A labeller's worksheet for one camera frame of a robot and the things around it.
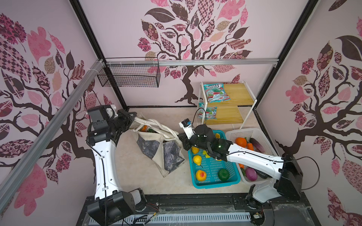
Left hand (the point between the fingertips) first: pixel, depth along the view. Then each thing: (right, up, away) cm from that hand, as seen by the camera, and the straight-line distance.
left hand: (136, 114), depth 70 cm
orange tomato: (+63, -18, +23) cm, 69 cm away
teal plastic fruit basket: (+42, -33, +18) cm, 56 cm away
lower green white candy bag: (+42, +1, +22) cm, 47 cm away
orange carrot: (+69, -21, +23) cm, 75 cm away
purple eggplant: (+73, -20, +22) cm, 79 cm away
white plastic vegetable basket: (+74, -13, +24) cm, 79 cm away
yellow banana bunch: (+33, -17, -13) cm, 39 cm away
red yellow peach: (+34, -35, +8) cm, 49 cm away
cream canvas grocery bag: (+13, -16, -1) cm, 21 cm away
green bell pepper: (+47, -35, +9) cm, 59 cm away
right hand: (+22, -10, +3) cm, 24 cm away
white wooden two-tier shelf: (+61, +4, +27) cm, 67 cm away
